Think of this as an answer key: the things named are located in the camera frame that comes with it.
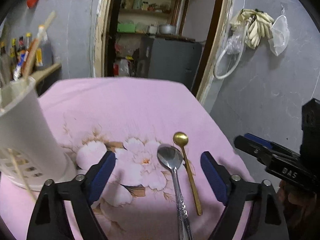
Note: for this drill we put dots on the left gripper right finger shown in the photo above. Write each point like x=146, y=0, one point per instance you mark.
x=218, y=177

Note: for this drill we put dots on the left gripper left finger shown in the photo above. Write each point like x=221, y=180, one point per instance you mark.
x=98, y=175

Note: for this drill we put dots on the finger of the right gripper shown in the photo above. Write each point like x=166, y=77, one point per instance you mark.
x=272, y=146
x=260, y=152

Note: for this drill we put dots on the silver steel spoon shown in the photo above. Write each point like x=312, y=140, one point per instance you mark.
x=170, y=157

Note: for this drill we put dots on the small gold spoon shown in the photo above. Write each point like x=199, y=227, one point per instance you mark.
x=181, y=140

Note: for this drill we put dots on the right human hand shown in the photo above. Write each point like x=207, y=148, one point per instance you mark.
x=301, y=206

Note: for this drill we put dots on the pink floral table cloth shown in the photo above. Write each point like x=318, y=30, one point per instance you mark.
x=130, y=117

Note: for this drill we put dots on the white utensil holder cup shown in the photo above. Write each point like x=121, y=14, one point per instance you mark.
x=29, y=152

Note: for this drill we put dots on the clear plastic bag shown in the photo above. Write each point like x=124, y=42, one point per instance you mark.
x=280, y=34

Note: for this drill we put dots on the dark grey cabinet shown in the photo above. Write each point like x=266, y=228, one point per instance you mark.
x=172, y=60

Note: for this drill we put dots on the blue white packet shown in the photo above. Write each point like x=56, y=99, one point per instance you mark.
x=21, y=60

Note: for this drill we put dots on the green plastic box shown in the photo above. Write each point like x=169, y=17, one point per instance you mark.
x=126, y=28

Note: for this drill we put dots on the metal cooking pot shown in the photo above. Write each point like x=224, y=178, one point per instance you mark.
x=167, y=29

